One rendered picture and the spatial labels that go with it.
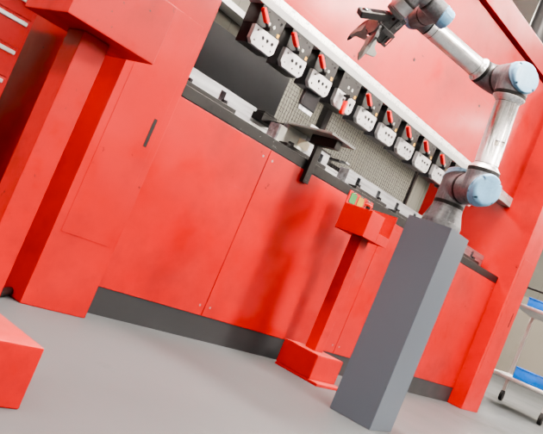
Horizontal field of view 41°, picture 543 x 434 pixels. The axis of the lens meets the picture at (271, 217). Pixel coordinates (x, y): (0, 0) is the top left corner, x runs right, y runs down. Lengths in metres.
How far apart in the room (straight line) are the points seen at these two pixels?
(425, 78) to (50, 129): 2.78
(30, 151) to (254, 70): 2.45
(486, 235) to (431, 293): 2.40
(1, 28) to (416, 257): 1.61
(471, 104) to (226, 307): 2.02
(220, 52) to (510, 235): 2.40
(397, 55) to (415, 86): 0.24
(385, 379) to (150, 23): 1.67
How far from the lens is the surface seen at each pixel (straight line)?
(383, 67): 3.61
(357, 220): 3.18
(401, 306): 2.68
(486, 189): 2.64
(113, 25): 1.37
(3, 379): 1.39
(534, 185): 5.06
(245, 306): 3.11
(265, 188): 2.98
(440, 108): 4.08
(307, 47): 3.18
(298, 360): 3.19
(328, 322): 3.24
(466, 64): 2.81
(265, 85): 3.78
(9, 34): 2.55
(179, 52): 2.46
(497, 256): 5.00
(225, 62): 3.59
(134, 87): 2.38
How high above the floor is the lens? 0.44
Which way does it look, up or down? 3 degrees up
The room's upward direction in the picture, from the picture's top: 23 degrees clockwise
